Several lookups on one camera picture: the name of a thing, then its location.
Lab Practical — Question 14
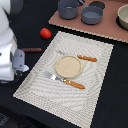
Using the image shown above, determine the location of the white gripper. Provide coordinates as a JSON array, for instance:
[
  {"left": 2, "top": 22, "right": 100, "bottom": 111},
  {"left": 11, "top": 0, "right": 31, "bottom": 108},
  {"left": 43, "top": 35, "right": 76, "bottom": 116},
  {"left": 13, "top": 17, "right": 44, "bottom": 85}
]
[{"left": 0, "top": 46, "right": 29, "bottom": 83}]

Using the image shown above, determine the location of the brown toy sausage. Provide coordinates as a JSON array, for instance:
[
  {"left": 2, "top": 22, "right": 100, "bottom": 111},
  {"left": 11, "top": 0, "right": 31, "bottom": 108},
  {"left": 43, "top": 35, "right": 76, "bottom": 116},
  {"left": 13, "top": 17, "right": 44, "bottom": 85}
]
[{"left": 22, "top": 48, "right": 42, "bottom": 53}]

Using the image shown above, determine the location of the red toy tomato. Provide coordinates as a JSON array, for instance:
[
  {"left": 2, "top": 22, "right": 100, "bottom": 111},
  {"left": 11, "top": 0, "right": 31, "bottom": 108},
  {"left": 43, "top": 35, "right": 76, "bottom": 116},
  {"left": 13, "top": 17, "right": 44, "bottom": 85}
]
[{"left": 40, "top": 28, "right": 51, "bottom": 39}]

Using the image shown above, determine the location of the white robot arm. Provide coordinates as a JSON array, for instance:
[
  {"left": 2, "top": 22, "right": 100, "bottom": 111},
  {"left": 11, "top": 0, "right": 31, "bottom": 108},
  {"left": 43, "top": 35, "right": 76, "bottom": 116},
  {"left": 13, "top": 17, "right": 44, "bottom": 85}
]
[{"left": 0, "top": 0, "right": 29, "bottom": 83}]

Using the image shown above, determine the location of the grey frying pan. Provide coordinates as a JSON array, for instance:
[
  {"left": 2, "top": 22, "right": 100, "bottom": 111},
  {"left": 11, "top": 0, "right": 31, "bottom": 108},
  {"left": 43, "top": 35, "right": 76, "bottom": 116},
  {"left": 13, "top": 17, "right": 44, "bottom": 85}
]
[{"left": 81, "top": 6, "right": 103, "bottom": 25}]

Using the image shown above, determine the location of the beige round plate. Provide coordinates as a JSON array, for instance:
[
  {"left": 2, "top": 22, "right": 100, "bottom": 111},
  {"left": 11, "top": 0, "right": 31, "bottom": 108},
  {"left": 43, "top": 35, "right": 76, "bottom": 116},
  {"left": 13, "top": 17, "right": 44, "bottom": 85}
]
[{"left": 55, "top": 55, "right": 82, "bottom": 78}]

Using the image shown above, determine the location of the tall grey pot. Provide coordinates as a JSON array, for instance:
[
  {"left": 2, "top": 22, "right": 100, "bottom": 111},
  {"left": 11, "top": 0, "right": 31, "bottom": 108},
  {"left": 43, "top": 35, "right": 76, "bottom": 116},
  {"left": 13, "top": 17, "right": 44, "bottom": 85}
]
[{"left": 58, "top": 0, "right": 78, "bottom": 20}]

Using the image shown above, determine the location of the woven grey placemat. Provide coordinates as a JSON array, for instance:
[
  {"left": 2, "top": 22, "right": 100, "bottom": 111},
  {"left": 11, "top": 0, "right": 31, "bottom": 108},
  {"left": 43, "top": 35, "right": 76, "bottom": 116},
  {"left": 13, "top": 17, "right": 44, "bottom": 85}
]
[{"left": 13, "top": 31, "right": 113, "bottom": 128}]

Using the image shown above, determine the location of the brown cork mat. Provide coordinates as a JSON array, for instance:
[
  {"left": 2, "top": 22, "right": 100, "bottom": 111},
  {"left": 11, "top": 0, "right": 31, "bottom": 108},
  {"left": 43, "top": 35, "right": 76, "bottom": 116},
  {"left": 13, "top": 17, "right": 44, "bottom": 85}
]
[{"left": 49, "top": 0, "right": 128, "bottom": 43}]

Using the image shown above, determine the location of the black round lid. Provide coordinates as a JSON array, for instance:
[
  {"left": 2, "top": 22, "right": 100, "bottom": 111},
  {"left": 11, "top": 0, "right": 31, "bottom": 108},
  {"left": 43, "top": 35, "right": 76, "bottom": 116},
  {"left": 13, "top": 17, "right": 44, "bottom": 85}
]
[{"left": 89, "top": 1, "right": 105, "bottom": 10}]

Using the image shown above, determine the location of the cream bowl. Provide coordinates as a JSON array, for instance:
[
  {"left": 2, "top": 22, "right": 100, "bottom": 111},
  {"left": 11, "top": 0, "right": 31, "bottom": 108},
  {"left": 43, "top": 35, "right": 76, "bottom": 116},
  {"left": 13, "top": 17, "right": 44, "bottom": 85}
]
[{"left": 118, "top": 4, "right": 128, "bottom": 30}]

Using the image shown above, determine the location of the fork with wooden handle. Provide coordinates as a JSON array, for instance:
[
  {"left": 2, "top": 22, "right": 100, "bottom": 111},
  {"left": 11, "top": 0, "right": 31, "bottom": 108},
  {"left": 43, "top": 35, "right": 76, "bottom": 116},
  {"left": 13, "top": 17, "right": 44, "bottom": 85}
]
[{"left": 44, "top": 72, "right": 85, "bottom": 89}]

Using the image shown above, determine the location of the knife with wooden handle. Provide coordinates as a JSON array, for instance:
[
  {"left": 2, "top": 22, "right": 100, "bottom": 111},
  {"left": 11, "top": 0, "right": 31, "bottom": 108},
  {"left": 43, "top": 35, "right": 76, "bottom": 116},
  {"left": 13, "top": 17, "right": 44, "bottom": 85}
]
[{"left": 55, "top": 50, "right": 97, "bottom": 62}]

